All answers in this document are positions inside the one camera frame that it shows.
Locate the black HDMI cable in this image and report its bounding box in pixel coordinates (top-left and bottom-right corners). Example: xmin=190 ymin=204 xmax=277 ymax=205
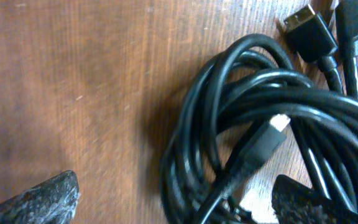
xmin=283 ymin=3 xmax=344 ymax=94

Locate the thick black USB cable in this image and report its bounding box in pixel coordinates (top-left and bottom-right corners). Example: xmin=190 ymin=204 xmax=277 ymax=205
xmin=159 ymin=33 xmax=358 ymax=224

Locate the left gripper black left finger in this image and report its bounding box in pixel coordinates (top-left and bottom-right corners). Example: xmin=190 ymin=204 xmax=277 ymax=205
xmin=0 ymin=170 xmax=80 ymax=223

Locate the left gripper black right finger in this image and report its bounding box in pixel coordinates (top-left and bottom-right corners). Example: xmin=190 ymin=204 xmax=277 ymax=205
xmin=272 ymin=175 xmax=358 ymax=224

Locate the thin black cable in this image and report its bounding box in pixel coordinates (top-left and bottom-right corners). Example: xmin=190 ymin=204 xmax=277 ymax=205
xmin=334 ymin=0 xmax=358 ymax=106

